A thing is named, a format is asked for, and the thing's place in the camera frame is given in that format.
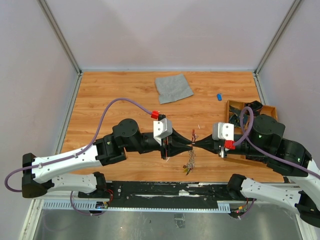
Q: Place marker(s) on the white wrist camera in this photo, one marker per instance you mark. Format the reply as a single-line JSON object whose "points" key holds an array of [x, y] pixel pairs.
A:
{"points": [[223, 131], [162, 128]]}

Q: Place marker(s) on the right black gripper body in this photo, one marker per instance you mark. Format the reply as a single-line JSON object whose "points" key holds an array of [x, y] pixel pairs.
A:
{"points": [[238, 149]]}

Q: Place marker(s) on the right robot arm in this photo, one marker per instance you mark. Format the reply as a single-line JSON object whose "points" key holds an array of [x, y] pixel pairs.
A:
{"points": [[285, 157]]}

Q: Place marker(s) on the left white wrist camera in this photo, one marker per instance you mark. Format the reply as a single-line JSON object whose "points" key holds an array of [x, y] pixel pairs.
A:
{"points": [[162, 128]]}

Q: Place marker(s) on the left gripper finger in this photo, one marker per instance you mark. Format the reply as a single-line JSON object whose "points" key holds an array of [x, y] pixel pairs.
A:
{"points": [[175, 150], [179, 140]]}

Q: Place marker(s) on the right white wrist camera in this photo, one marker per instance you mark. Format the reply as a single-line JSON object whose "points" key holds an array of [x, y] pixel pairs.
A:
{"points": [[223, 131]]}

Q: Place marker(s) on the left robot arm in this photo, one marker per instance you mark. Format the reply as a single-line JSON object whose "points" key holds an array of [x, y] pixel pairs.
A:
{"points": [[42, 175]]}

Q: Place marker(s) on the black mounting rail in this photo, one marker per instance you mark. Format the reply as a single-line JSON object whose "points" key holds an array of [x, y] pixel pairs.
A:
{"points": [[164, 195]]}

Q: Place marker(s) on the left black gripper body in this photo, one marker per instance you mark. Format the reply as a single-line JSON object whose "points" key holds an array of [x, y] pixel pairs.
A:
{"points": [[164, 143]]}

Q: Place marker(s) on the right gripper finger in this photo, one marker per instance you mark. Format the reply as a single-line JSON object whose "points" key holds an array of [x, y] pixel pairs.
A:
{"points": [[210, 148], [207, 141]]}

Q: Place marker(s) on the blue key tag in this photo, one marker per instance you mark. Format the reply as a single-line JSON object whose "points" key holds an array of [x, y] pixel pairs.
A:
{"points": [[219, 97]]}

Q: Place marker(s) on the grey cloth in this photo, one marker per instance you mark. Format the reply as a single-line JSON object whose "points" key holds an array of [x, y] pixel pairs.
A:
{"points": [[172, 88]]}

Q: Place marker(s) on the wooden compartment tray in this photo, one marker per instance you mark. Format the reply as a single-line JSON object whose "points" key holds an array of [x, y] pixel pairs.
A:
{"points": [[250, 115]]}

